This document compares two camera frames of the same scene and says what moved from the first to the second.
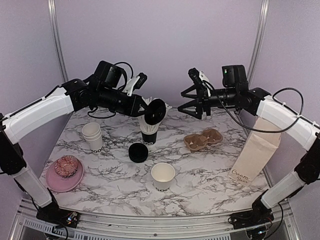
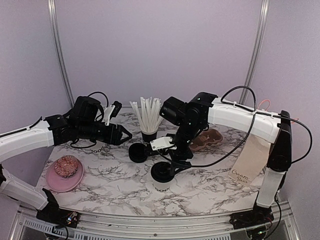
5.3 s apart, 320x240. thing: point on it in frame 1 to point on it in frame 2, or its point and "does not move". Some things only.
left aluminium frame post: (54, 18) does not move
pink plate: (61, 184) does not move
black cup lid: (138, 152) does not move
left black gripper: (132, 110) to (115, 139)
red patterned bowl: (66, 166) does not move
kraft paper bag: (257, 153) does not move
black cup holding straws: (149, 139) does not move
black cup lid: (155, 111) to (160, 172)
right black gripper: (202, 101) to (184, 165)
